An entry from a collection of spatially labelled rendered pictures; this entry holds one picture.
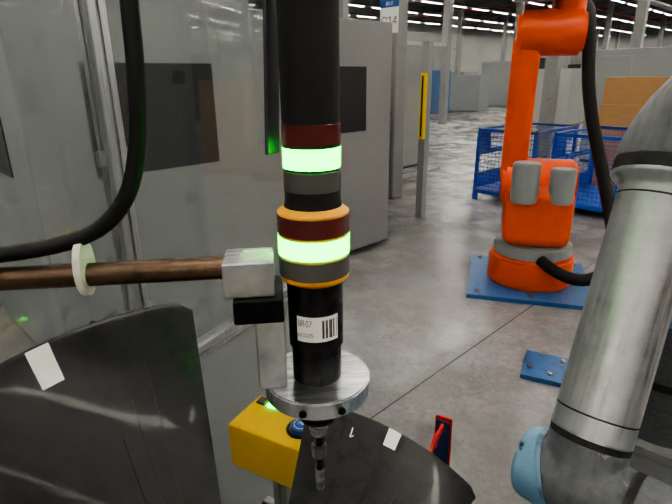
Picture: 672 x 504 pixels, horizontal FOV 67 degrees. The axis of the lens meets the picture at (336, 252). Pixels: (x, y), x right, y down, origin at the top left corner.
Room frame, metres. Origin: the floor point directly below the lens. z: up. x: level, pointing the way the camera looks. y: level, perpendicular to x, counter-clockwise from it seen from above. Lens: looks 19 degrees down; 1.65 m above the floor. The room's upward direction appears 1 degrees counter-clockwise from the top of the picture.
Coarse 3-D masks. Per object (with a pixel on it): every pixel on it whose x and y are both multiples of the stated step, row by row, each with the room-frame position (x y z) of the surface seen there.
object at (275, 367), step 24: (240, 264) 0.27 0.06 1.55; (264, 264) 0.27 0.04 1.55; (240, 288) 0.27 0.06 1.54; (264, 288) 0.27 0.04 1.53; (240, 312) 0.27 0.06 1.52; (264, 312) 0.27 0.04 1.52; (264, 336) 0.27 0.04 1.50; (264, 360) 0.27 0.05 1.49; (288, 360) 0.31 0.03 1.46; (360, 360) 0.31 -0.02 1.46; (264, 384) 0.27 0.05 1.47; (288, 384) 0.28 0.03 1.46; (336, 384) 0.28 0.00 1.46; (360, 384) 0.28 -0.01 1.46; (288, 408) 0.26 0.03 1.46; (312, 408) 0.26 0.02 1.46; (336, 408) 0.26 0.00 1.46
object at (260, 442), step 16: (256, 400) 0.81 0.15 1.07; (240, 416) 0.76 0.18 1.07; (256, 416) 0.76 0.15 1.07; (272, 416) 0.76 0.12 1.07; (288, 416) 0.76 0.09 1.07; (240, 432) 0.73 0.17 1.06; (256, 432) 0.72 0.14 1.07; (272, 432) 0.72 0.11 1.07; (288, 432) 0.71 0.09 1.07; (240, 448) 0.73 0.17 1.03; (256, 448) 0.71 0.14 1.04; (272, 448) 0.70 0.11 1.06; (288, 448) 0.68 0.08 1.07; (240, 464) 0.73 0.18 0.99; (256, 464) 0.71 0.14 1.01; (272, 464) 0.70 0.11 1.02; (288, 464) 0.68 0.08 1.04; (272, 480) 0.70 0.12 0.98; (288, 480) 0.68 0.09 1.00
